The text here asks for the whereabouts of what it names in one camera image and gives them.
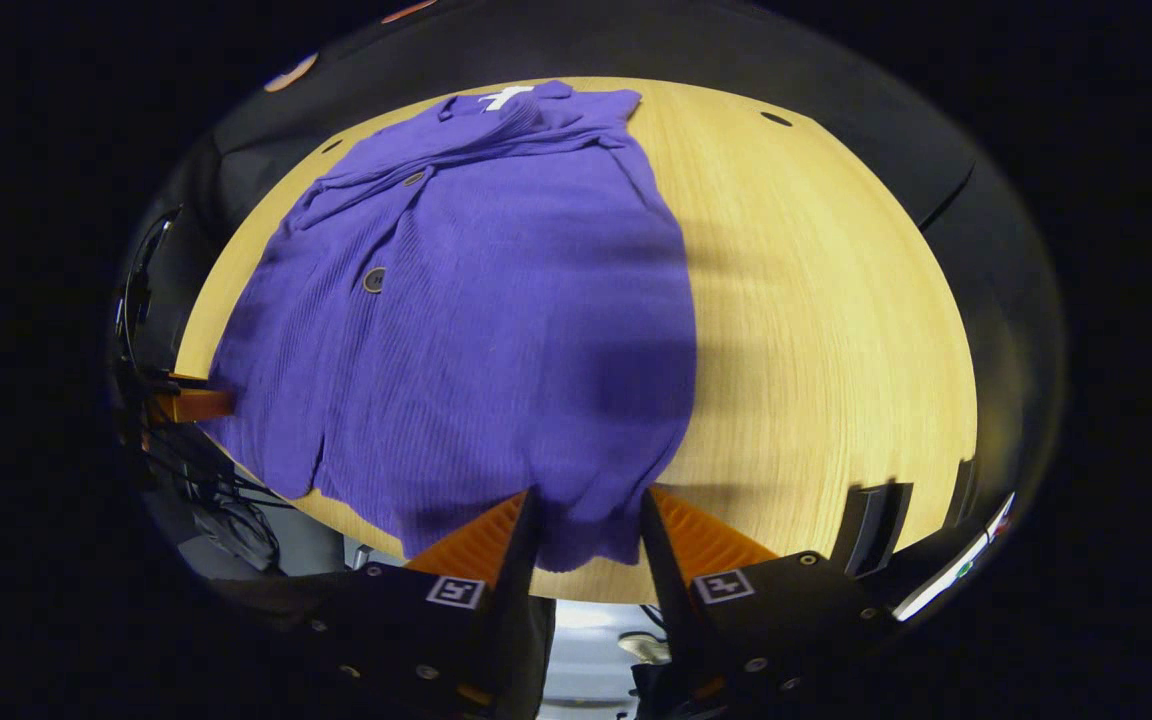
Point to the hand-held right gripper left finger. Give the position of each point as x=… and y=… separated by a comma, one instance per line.
x=514, y=580

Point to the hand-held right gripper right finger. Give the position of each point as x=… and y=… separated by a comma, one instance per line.
x=671, y=590

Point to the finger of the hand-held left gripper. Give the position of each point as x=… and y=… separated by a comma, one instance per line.
x=191, y=404

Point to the purple button-up knit shirt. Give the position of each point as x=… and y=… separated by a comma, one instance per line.
x=496, y=330

